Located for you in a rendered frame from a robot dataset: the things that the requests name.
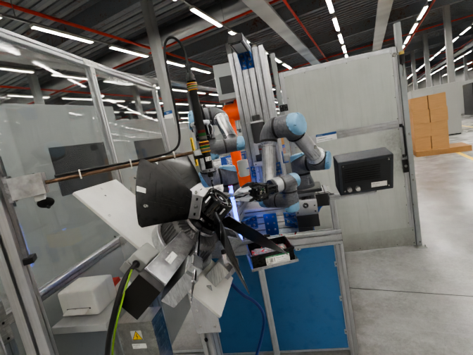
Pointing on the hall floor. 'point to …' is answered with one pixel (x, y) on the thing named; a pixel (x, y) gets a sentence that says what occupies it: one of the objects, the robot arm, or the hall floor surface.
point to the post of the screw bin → (269, 312)
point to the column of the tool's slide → (23, 291)
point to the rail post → (346, 299)
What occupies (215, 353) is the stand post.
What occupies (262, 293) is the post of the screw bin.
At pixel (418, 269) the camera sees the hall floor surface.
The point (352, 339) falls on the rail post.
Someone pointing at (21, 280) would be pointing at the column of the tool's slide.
